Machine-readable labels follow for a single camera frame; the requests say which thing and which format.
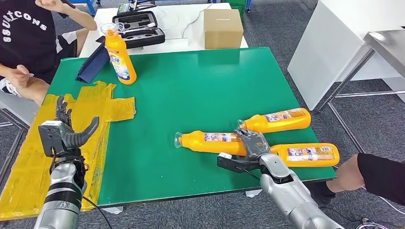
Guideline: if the green crate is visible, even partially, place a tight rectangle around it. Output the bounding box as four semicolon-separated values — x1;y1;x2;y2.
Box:
226;0;248;11

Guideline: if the person's hand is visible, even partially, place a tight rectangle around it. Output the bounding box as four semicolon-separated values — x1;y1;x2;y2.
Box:
35;0;64;12
6;64;34;87

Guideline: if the grey floor cable bundle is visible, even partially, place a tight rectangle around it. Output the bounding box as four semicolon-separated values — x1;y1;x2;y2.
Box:
356;218;390;229

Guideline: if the thin white table cable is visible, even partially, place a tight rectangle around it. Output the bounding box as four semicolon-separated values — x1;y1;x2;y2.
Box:
181;2;214;39

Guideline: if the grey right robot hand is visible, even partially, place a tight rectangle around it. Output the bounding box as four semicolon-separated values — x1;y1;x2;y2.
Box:
234;129;271;161

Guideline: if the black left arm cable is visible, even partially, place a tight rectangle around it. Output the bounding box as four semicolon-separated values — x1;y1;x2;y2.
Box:
82;196;113;229

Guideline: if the person's right hand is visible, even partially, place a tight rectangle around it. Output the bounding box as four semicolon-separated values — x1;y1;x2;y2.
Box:
6;64;34;87

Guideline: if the dark blue folding case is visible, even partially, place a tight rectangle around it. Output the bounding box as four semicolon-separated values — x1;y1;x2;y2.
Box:
75;36;111;84

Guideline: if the white floor cable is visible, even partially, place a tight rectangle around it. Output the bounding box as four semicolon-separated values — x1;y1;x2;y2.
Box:
378;196;405;216

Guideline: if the person's left hand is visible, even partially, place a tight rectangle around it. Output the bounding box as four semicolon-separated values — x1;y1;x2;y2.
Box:
35;0;64;12

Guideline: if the person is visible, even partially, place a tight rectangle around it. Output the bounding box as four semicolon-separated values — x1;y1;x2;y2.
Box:
0;0;98;106
308;153;405;206

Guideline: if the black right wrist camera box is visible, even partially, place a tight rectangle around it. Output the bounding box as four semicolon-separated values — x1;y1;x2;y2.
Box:
216;152;262;174

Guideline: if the large white panel table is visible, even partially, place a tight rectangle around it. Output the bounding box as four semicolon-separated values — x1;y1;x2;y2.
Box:
287;0;405;111

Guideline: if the steel frame table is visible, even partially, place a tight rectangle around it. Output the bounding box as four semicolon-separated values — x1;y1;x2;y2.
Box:
315;29;405;154

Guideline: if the grey metal stool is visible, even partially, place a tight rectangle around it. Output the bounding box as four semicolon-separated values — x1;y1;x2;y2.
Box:
0;92;39;184

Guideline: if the yellow taped sheet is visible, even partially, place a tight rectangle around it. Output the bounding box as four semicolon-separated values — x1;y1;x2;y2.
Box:
0;81;137;221

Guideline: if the brown cardboard box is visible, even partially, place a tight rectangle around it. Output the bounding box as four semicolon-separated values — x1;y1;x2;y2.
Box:
203;9;245;50

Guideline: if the orange detergent bottle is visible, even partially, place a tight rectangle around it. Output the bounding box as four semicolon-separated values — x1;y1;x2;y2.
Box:
174;131;248;157
100;22;138;85
236;107;312;134
269;143;340;168

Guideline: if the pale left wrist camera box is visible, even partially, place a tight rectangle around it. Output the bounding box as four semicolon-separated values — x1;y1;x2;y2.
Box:
38;120;69;158

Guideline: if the green screen device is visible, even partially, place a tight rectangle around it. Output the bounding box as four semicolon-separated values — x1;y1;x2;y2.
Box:
117;1;140;15

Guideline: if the blue metal frame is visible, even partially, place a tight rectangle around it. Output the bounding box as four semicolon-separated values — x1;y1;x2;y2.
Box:
68;0;96;17

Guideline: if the open black hard case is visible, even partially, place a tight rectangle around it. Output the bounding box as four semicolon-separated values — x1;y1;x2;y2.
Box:
111;11;166;50

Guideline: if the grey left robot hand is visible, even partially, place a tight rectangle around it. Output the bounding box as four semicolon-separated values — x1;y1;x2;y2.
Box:
54;94;100;150

